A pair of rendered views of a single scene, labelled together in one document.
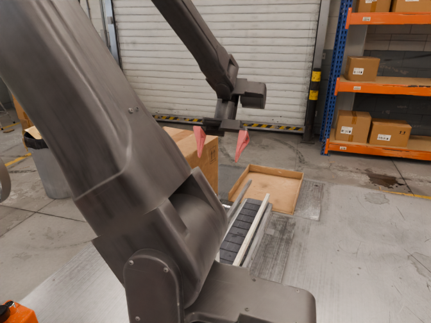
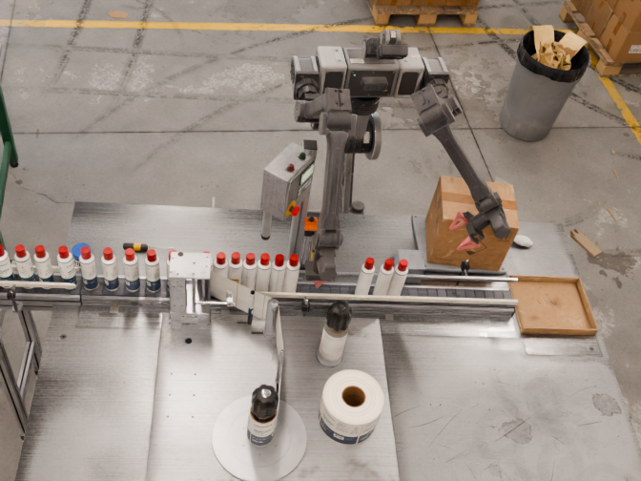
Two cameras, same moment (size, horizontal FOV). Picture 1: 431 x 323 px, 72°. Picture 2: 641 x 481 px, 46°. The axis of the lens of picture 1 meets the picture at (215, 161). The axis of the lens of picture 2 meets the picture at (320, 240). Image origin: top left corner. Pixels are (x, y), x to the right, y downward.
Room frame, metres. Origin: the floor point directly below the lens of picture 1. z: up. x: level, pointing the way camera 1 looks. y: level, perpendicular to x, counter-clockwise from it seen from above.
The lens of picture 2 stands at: (-0.75, -1.33, 3.17)
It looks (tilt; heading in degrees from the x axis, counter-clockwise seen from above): 49 degrees down; 57
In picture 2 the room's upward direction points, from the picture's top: 11 degrees clockwise
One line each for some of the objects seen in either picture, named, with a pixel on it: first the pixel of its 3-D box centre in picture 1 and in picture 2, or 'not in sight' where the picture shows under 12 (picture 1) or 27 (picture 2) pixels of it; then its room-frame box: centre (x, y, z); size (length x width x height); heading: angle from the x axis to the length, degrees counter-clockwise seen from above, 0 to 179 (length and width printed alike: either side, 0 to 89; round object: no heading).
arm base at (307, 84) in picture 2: not in sight; (307, 91); (0.34, 0.61, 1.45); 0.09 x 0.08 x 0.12; 164
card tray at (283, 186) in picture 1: (268, 186); (551, 304); (1.11, -0.23, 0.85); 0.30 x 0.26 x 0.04; 158
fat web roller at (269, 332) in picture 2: not in sight; (271, 318); (-0.01, 0.02, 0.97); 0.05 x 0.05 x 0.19
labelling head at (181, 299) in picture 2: not in sight; (190, 286); (-0.24, 0.22, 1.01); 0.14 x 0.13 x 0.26; 158
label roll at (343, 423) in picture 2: not in sight; (350, 407); (0.11, -0.38, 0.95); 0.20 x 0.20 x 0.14
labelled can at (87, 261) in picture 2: not in sight; (88, 267); (-0.54, 0.44, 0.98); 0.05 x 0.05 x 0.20
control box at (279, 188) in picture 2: not in sight; (288, 181); (0.12, 0.27, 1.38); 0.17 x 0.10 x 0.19; 33
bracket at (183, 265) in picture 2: not in sight; (190, 265); (-0.24, 0.22, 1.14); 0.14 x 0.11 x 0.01; 158
